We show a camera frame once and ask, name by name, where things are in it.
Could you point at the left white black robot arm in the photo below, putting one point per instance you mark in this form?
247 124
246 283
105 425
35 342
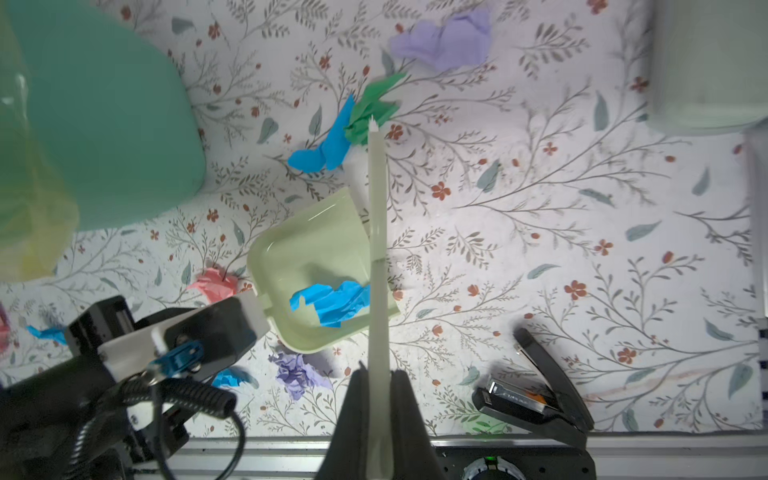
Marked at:
125 396

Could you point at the green bin with bag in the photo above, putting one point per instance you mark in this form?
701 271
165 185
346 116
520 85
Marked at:
96 132

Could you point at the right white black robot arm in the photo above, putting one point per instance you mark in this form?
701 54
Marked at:
515 463

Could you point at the blue green paper scrap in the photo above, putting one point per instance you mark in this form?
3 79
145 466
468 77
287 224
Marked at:
350 128

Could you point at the pink paper scrap centre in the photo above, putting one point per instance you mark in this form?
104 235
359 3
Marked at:
215 286

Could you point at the light green dustpan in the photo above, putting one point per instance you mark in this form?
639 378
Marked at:
325 243

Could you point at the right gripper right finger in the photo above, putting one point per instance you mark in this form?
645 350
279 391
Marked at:
414 457

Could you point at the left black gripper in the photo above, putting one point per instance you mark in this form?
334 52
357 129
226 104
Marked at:
109 345

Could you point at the purple paper scrap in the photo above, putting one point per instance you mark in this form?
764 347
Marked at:
296 375
462 40

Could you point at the light green hand brush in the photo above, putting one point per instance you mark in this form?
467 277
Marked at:
380 461

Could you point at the pink paper scrap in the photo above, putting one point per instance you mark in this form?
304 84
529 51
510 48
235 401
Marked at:
215 286
5 331

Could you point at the purple paper scrap near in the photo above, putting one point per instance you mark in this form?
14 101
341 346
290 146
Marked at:
296 375

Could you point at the purple paper scrap far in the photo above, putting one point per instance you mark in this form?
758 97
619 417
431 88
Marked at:
462 40

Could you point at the pink paper scrap left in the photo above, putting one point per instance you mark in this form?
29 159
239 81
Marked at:
5 331

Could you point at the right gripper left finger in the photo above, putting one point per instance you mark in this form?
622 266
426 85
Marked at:
346 455

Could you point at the black stapler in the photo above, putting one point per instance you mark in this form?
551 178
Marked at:
554 410

